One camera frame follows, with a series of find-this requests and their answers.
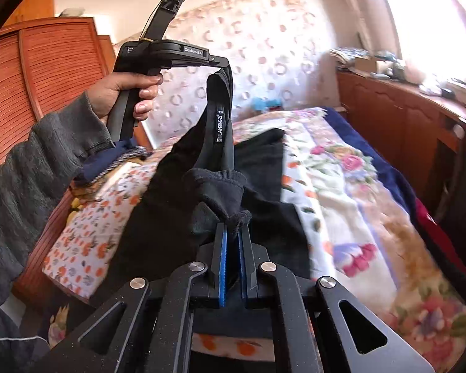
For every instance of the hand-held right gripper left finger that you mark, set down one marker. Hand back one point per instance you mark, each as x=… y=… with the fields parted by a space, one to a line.
x=222 y=272

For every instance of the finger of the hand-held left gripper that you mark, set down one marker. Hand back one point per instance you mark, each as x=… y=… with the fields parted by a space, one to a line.
x=221 y=61

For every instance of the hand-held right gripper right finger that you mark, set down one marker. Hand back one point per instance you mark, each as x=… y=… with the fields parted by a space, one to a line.
x=242 y=272

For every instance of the black ribbed sweatshirt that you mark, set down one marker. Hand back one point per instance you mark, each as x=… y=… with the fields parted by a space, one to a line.
x=171 y=217

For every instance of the person's left forearm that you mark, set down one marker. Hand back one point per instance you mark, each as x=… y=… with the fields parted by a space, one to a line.
x=31 y=171

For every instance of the person's left hand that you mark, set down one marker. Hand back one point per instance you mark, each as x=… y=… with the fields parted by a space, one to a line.
x=105 y=93

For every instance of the blue plastic bag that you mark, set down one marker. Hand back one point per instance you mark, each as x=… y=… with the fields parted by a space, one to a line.
x=262 y=104

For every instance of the white bundle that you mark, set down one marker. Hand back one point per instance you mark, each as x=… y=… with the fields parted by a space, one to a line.
x=72 y=12

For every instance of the wooden louvered wardrobe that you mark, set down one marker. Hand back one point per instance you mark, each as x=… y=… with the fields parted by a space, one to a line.
x=54 y=58

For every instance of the folded patterned cloth stack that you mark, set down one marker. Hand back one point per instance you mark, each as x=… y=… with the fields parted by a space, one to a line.
x=343 y=54

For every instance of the floral bed sheet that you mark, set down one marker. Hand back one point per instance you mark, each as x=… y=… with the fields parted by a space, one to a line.
x=334 y=186

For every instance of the navy folded garment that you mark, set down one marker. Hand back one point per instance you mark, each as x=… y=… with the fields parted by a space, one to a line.
x=101 y=165

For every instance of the orange fruit print sheet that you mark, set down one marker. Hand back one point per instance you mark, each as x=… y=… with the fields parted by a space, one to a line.
x=93 y=233

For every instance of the pale window curtain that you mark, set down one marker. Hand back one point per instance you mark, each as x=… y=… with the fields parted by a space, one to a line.
x=349 y=7

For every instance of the cardboard box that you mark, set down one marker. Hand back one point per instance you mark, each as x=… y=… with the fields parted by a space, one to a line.
x=365 y=64

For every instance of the wooden upper cabinet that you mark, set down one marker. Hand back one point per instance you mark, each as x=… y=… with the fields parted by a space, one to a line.
x=35 y=4

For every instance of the yellow plush toy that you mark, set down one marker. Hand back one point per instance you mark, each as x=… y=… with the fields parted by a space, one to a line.
x=75 y=203

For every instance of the navy blanket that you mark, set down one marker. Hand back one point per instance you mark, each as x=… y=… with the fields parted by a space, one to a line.
x=384 y=171

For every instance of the wooden side cabinet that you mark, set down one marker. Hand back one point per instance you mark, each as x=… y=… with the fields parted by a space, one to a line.
x=392 y=116

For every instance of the red cloth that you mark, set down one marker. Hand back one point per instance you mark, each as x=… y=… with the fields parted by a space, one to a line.
x=427 y=217

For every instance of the window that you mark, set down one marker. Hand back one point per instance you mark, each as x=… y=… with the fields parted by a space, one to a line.
x=431 y=19

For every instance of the circle patterned wall curtain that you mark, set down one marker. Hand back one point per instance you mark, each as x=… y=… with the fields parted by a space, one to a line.
x=272 y=46

